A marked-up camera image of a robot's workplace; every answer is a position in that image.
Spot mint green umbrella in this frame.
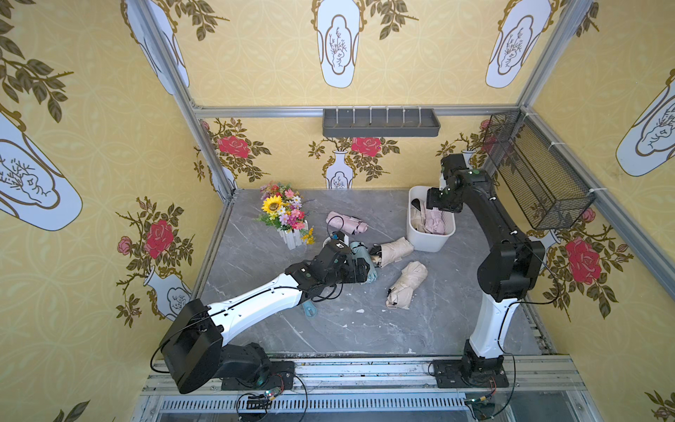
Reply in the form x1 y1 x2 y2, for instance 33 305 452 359
350 241 378 284

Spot beige umbrella with black handle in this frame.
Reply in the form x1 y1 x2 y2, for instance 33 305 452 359
369 237 414 268

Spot beige umbrella front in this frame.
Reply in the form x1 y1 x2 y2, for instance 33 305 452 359
385 261 428 309

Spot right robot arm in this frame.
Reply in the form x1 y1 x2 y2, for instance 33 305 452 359
426 154 546 386

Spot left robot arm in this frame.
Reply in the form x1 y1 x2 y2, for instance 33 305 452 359
156 240 374 394

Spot white storage box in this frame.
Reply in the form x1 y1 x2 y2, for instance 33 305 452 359
406 186 456 252

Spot blue round hand mirror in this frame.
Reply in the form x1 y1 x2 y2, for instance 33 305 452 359
302 300 318 319

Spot artificial flowers in white planter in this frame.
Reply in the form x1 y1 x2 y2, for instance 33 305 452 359
258 182 316 250

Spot black wire mesh basket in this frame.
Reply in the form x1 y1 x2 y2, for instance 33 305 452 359
483 111 595 230

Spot dark grey wall shelf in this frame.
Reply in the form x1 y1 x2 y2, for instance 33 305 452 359
322 107 441 138

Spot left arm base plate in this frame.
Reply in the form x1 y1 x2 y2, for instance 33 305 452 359
221 360 295 391

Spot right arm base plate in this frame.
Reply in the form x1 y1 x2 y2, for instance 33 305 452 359
432 357 510 390

